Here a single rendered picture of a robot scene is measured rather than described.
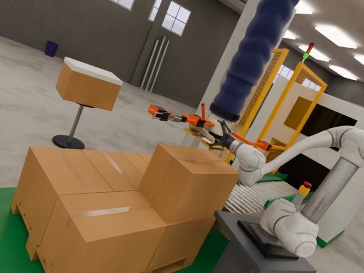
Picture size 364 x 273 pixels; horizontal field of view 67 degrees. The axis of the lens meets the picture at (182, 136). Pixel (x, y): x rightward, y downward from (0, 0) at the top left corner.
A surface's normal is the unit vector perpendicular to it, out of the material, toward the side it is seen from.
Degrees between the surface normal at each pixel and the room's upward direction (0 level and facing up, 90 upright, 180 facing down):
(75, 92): 90
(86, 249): 90
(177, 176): 90
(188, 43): 90
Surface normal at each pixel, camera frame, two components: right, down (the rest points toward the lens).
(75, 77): 0.53, 0.45
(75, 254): -0.66, -0.10
